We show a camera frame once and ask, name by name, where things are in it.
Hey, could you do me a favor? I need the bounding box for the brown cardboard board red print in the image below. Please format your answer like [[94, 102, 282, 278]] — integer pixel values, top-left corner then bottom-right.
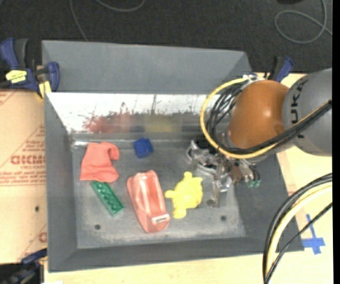
[[0, 89, 49, 266]]

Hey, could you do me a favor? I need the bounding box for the yellow toy animal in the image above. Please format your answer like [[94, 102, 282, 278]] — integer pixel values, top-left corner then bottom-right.
[[164, 171, 204, 220]]

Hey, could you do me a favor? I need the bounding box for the pink cloth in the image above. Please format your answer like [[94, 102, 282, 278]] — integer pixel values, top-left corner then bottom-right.
[[79, 141, 120, 184]]

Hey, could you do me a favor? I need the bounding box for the dark green flat block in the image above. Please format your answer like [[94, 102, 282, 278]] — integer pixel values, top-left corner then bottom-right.
[[91, 180, 126, 217]]

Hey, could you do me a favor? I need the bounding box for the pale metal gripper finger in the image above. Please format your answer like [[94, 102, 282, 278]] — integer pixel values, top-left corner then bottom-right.
[[220, 177, 234, 208], [211, 179, 223, 208]]

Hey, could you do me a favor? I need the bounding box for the grey metal bin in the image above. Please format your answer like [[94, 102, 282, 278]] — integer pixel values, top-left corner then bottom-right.
[[41, 40, 304, 272]]

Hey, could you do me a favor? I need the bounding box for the blue block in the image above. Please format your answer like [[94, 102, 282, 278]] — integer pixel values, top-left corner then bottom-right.
[[133, 137, 155, 159]]

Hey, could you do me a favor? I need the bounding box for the pink tape dispenser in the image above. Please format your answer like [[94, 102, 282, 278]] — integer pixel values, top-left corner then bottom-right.
[[126, 170, 171, 234]]

